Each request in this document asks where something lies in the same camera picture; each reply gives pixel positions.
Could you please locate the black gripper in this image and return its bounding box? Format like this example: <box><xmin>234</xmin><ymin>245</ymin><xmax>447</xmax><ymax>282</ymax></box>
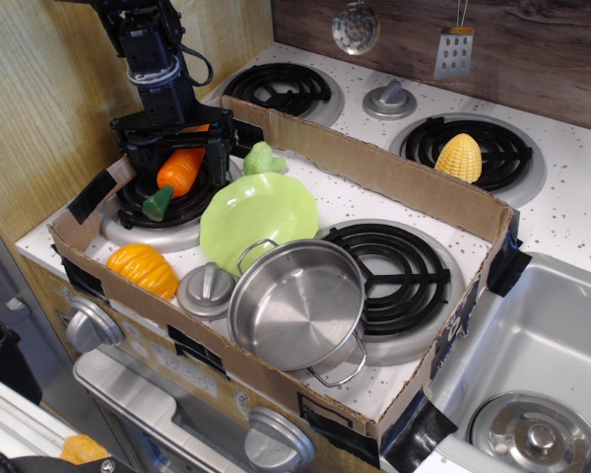
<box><xmin>110</xmin><ymin>76</ymin><xmax>239</xmax><ymax>187</ymax></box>

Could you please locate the orange toy carrot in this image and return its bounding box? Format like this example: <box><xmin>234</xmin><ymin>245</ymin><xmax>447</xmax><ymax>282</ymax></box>
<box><xmin>142</xmin><ymin>147</ymin><xmax>206</xmax><ymax>222</ymax></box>

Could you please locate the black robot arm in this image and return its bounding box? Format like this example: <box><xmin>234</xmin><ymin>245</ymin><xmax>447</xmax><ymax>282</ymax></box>
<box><xmin>87</xmin><ymin>1</ymin><xmax>237</xmax><ymax>188</ymax></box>

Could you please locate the light green plate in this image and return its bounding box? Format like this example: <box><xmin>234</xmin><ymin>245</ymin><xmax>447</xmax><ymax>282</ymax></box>
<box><xmin>200</xmin><ymin>172</ymin><xmax>318</xmax><ymax>276</ymax></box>

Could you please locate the front left black burner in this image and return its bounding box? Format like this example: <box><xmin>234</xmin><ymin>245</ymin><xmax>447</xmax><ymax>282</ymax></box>
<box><xmin>100</xmin><ymin>156</ymin><xmax>219</xmax><ymax>253</ymax></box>

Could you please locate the black burner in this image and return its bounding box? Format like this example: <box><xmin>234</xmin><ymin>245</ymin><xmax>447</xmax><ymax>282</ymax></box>
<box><xmin>215</xmin><ymin>63</ymin><xmax>345</xmax><ymax>127</ymax></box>
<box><xmin>316</xmin><ymin>219</ymin><xmax>465</xmax><ymax>367</ymax></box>
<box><xmin>100</xmin><ymin>156</ymin><xmax>219</xmax><ymax>253</ymax></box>
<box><xmin>389</xmin><ymin>112</ymin><xmax>547</xmax><ymax>208</ymax></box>

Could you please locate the green toy vegetable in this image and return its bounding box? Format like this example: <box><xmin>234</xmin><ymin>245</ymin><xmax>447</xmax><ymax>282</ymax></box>
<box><xmin>243</xmin><ymin>141</ymin><xmax>287</xmax><ymax>175</ymax></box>

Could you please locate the orange toy pumpkin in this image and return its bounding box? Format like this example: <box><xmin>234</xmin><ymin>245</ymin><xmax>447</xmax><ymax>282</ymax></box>
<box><xmin>106</xmin><ymin>243</ymin><xmax>179</xmax><ymax>301</ymax></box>

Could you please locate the back left black burner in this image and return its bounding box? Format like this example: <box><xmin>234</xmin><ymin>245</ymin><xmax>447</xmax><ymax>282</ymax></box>
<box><xmin>215</xmin><ymin>63</ymin><xmax>345</xmax><ymax>127</ymax></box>

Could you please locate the silver stove knob front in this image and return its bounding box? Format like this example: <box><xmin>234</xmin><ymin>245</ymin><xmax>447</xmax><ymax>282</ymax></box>
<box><xmin>176</xmin><ymin>262</ymin><xmax>235</xmax><ymax>320</ymax></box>

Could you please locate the silver stove knob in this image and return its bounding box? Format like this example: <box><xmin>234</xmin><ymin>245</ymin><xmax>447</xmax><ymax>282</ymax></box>
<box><xmin>176</xmin><ymin>262</ymin><xmax>235</xmax><ymax>320</ymax></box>
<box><xmin>362</xmin><ymin>80</ymin><xmax>418</xmax><ymax>120</ymax></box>

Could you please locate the stainless steel pot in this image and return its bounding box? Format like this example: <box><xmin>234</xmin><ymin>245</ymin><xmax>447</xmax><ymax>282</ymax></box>
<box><xmin>228</xmin><ymin>239</ymin><xmax>368</xmax><ymax>388</ymax></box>

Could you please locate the left oven knob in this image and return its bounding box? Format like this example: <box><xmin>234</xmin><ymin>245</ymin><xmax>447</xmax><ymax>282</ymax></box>
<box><xmin>66</xmin><ymin>296</ymin><xmax>124</xmax><ymax>354</ymax></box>

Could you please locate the oven knob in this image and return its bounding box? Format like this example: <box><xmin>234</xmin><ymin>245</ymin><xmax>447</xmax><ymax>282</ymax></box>
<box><xmin>66</xmin><ymin>296</ymin><xmax>124</xmax><ymax>354</ymax></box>
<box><xmin>244</xmin><ymin>406</ymin><xmax>316</xmax><ymax>473</ymax></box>

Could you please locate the hanging metal strainer ladle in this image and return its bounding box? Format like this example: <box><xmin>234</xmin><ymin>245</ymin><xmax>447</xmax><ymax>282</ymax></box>
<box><xmin>331</xmin><ymin>1</ymin><xmax>380</xmax><ymax>56</ymax></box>

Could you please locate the silver stove knob back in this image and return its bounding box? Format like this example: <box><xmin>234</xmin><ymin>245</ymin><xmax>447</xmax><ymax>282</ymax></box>
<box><xmin>362</xmin><ymin>80</ymin><xmax>418</xmax><ymax>120</ymax></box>

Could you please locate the front right black burner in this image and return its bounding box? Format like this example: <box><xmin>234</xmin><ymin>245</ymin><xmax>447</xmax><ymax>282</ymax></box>
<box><xmin>316</xmin><ymin>219</ymin><xmax>465</xmax><ymax>367</ymax></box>

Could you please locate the yellow toy corn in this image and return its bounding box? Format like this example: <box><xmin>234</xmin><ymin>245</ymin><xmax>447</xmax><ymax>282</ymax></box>
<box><xmin>435</xmin><ymin>133</ymin><xmax>483</xmax><ymax>183</ymax></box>

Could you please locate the cardboard fence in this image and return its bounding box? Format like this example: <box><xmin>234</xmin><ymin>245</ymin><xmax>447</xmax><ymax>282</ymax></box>
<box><xmin>50</xmin><ymin>98</ymin><xmax>518</xmax><ymax>472</ymax></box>

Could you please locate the hanging metal spatula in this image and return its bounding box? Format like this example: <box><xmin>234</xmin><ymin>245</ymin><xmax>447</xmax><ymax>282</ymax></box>
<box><xmin>433</xmin><ymin>1</ymin><xmax>475</xmax><ymax>80</ymax></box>

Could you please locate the right oven knob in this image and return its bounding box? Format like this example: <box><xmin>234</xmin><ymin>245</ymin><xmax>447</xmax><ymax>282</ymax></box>
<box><xmin>244</xmin><ymin>406</ymin><xmax>316</xmax><ymax>473</ymax></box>

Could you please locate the orange object bottom left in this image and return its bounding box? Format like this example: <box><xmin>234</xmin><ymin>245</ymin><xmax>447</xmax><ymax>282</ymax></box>
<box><xmin>59</xmin><ymin>435</ymin><xmax>109</xmax><ymax>465</ymax></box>

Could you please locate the back right black burner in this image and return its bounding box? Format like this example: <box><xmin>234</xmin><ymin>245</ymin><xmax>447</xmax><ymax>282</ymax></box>
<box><xmin>389</xmin><ymin>112</ymin><xmax>547</xmax><ymax>208</ymax></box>

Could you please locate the silver sink basin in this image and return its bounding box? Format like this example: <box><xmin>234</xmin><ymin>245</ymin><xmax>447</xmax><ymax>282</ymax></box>
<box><xmin>379</xmin><ymin>251</ymin><xmax>591</xmax><ymax>473</ymax></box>

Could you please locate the metal lid in sink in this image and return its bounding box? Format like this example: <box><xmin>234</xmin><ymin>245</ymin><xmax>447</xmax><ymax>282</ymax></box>
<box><xmin>467</xmin><ymin>391</ymin><xmax>591</xmax><ymax>472</ymax></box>

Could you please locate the silver oven door handle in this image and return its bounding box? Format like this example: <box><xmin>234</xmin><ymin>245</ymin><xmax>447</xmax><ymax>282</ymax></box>
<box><xmin>73</xmin><ymin>349</ymin><xmax>252</xmax><ymax>472</ymax></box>

